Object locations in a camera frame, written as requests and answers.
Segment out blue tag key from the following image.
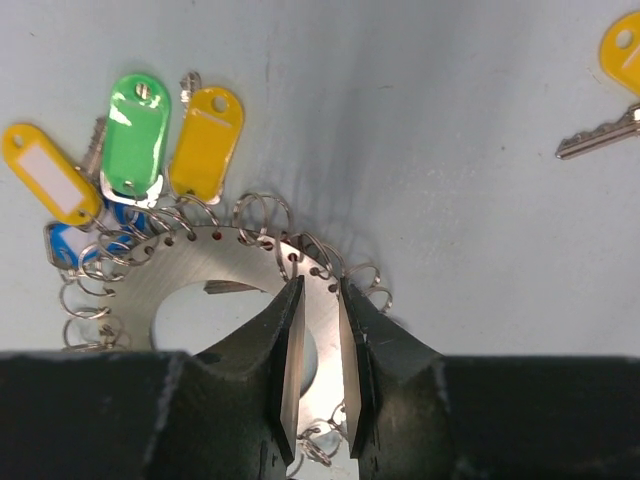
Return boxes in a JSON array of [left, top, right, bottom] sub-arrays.
[[43, 200, 146, 269]]

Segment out metal keyring disc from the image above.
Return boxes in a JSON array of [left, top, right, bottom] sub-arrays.
[[57, 192, 396, 469]]

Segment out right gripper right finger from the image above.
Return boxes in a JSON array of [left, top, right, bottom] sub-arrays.
[[339, 281, 639, 479]]

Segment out green tag key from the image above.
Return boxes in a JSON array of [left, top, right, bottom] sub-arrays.
[[79, 73, 172, 208]]

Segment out yellow tag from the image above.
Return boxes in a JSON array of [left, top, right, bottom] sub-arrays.
[[1, 124, 103, 227], [168, 71, 244, 205]]

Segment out yellow tag key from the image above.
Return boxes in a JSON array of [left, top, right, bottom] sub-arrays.
[[555, 10, 639, 161]]

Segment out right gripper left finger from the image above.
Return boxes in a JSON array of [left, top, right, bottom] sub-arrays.
[[1, 277, 305, 479]]

